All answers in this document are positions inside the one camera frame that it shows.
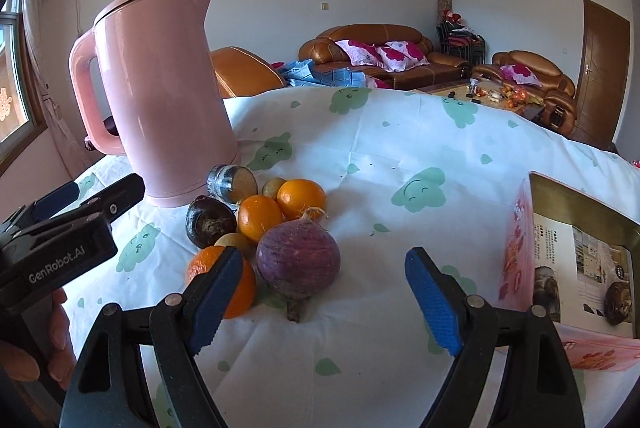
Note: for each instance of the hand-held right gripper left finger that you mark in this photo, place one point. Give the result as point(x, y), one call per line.
point(215, 303)

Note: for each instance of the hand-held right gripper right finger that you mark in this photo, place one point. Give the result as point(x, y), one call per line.
point(432, 303)

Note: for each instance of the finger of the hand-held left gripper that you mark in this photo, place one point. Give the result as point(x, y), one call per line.
point(117, 193)
point(55, 200)

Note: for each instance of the orange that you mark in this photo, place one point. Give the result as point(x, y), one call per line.
point(300, 198)
point(242, 295)
point(257, 218)

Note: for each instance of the dark water chestnut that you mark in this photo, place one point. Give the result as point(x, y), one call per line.
point(210, 223)

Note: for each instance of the pink printed box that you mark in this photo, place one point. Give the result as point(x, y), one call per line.
point(520, 258)

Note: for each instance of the person's left hand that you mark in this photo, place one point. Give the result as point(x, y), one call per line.
point(62, 338)

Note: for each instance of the small yellow-green jujube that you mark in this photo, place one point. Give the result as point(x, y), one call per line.
point(272, 188)
point(234, 240)

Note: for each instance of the pink curtain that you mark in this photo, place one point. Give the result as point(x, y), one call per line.
point(52, 117)

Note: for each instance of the pink electric kettle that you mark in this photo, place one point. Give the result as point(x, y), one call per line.
point(165, 97)

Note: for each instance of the window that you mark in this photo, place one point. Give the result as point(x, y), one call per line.
point(15, 82)

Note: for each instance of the printed paper sheet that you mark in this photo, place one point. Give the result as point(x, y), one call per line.
point(580, 258)

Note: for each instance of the white green-cloud tablecloth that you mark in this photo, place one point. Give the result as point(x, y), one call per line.
point(375, 157)

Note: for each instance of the orange leather chair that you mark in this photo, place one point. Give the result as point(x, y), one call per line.
point(245, 72)

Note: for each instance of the wooden coffee table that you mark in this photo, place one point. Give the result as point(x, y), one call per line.
point(445, 88)

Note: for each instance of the cluster of small tangerines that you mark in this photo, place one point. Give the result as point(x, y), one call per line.
point(520, 95)

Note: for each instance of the blue checkered cloth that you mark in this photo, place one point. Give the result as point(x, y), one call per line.
point(320, 75)

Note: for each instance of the brown leather sofa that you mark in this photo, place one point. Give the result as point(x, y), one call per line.
point(425, 67)

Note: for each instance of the pink floral pillow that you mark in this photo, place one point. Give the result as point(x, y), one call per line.
point(520, 74)
point(357, 52)
point(402, 55)

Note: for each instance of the brown leather armchair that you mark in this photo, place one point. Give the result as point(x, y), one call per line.
point(555, 77)

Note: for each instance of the stacked dark chairs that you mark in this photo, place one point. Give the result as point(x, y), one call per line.
point(462, 40)

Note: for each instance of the brown wooden door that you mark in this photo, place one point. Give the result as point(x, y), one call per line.
point(602, 67)

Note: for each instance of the tall woven vase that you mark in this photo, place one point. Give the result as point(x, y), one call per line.
point(445, 7)

